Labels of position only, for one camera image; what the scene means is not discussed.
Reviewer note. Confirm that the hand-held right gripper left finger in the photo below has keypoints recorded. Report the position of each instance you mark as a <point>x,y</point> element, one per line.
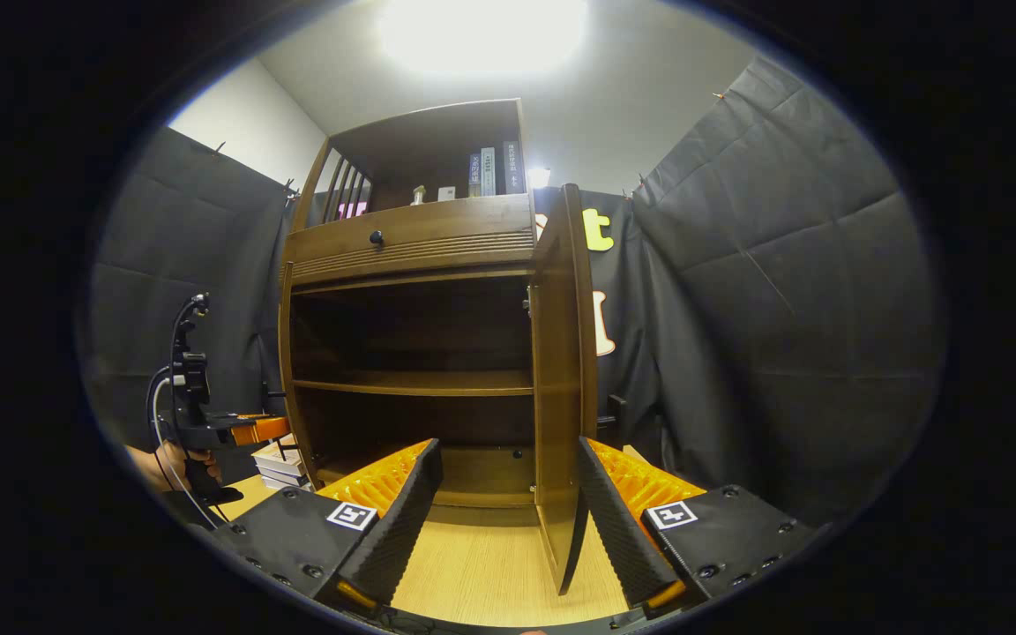
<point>398,529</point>

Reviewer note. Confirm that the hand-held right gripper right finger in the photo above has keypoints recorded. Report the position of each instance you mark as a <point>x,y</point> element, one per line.
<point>623,538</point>

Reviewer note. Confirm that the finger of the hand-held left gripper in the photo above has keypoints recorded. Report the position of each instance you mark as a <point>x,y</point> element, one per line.
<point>261,429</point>

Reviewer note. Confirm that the wooden shoe cabinet door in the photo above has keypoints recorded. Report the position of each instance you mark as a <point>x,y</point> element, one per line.
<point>556,397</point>
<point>287,353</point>

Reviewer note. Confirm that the wooden double-door shoe cabinet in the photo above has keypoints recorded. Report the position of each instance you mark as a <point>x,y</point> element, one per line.
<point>411,384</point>

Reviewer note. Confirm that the small stack of books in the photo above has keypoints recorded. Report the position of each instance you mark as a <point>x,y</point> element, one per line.
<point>277,459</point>

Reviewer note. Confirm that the black backdrop cloth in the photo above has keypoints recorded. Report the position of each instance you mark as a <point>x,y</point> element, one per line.
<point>781,309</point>

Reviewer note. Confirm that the wooden drawer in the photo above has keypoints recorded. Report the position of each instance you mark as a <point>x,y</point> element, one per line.
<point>455,227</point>

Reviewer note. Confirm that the small pump bottle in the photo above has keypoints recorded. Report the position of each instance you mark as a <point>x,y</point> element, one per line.
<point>418,197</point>

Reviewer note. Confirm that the blue-grey book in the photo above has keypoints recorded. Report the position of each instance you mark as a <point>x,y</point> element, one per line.
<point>475,176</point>

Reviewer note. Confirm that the light grey book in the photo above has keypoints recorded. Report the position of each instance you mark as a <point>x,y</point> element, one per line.
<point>489,173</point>

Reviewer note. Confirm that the large ceiling light panel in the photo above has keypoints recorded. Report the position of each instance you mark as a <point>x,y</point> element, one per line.
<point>481,31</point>

